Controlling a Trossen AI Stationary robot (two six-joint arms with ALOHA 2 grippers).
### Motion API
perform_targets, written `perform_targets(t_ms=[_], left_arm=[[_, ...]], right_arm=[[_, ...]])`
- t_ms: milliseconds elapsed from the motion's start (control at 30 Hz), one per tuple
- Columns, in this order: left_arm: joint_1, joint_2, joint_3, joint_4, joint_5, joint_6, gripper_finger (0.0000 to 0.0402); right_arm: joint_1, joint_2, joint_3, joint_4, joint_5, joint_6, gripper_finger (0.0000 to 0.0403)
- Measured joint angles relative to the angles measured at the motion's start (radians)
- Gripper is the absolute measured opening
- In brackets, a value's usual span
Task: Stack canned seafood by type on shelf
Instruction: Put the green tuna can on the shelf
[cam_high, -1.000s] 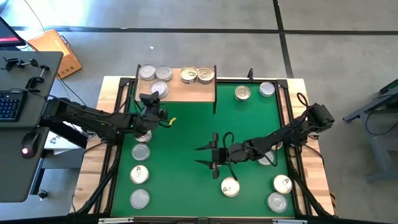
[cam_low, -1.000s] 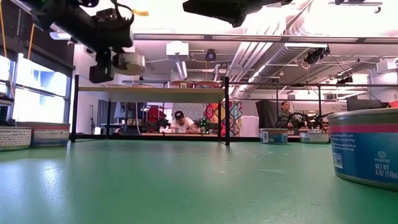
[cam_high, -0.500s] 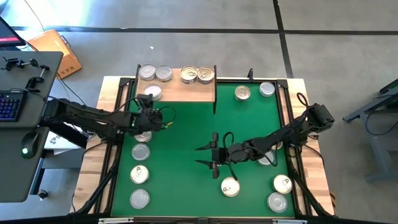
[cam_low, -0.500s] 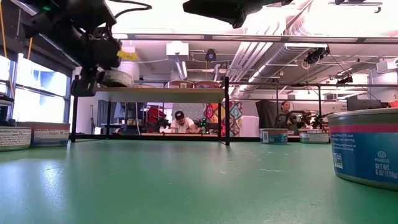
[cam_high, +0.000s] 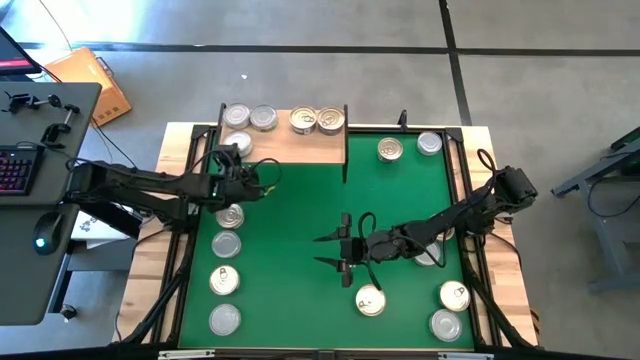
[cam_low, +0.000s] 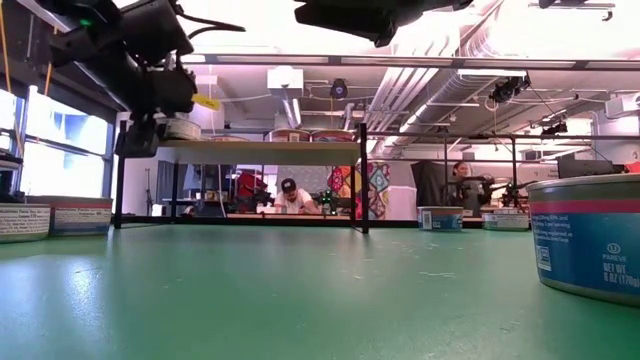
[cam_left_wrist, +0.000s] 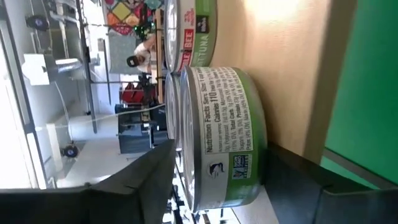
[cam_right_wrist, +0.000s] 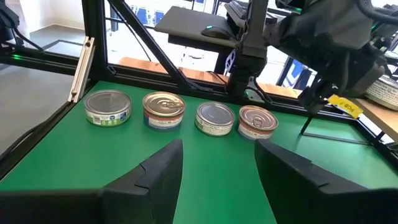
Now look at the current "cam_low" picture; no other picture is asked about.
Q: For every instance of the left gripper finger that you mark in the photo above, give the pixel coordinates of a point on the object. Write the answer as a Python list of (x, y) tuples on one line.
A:
[(137, 142)]

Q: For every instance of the green-label can with silver lid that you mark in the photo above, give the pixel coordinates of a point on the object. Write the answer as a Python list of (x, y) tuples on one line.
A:
[(22, 222), (506, 220), (180, 130)]

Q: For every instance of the blue-label can with gold lid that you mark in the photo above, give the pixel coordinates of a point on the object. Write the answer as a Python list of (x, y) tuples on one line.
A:
[(440, 218), (332, 135), (289, 135)]

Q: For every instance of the blue-label can with pull tab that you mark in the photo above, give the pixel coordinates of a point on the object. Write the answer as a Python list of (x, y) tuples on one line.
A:
[(585, 240)]

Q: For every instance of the background black robot arm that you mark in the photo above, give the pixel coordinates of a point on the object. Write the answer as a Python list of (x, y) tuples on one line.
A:
[(512, 192), (330, 200)]

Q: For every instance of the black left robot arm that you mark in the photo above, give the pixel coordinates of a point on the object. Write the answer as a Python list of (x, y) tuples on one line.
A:
[(150, 25)]

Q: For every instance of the wooden shelf with black legs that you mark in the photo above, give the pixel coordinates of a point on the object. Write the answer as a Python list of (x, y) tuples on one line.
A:
[(260, 152)]

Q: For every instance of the yellow label tag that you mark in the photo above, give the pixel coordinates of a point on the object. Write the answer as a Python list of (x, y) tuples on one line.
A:
[(206, 102)]

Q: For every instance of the long grey overhead beam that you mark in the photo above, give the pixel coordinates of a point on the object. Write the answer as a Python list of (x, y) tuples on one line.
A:
[(400, 62)]

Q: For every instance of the bright window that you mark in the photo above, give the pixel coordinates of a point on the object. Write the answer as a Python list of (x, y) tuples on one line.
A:
[(65, 165)]

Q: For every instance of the round black ceiling device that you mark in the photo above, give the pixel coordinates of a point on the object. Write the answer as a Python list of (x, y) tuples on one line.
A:
[(339, 89)]

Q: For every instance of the white ceiling box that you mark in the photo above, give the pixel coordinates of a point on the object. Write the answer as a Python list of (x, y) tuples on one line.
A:
[(285, 77)]

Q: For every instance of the red background object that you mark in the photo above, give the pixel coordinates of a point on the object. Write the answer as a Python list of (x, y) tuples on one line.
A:
[(250, 185)]

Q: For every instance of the person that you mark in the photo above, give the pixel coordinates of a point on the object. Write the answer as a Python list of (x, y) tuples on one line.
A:
[(295, 199), (462, 187)]

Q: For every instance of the colourful patterned quilt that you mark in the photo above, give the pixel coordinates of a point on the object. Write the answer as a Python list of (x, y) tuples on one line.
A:
[(377, 185)]

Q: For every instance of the black curtain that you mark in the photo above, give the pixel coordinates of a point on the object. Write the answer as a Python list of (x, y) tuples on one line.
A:
[(430, 182)]

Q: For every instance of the white table cover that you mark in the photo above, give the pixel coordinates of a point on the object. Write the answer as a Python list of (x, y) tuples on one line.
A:
[(402, 202)]

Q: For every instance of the black metal rack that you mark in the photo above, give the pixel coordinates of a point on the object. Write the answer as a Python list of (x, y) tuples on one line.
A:
[(513, 170)]

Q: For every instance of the green table mat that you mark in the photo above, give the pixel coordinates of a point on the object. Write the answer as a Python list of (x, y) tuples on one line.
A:
[(300, 300)]

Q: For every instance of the black background monitor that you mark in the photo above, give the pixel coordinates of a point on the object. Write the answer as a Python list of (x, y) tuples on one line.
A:
[(585, 169)]

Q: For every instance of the white air conditioning unit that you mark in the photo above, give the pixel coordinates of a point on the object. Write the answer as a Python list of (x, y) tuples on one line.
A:
[(622, 105)]

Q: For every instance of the red panel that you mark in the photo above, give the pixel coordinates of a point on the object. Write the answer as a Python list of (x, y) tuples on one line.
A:
[(634, 167)]

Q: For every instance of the black aluminium table frame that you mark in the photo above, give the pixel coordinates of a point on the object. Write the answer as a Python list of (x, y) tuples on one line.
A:
[(150, 219)]

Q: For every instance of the silver ceiling duct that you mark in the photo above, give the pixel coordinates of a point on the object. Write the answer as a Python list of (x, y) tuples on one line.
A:
[(440, 95)]

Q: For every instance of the black ceiling-mounted camera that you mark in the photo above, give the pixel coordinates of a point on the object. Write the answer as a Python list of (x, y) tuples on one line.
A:
[(554, 129), (507, 89)]

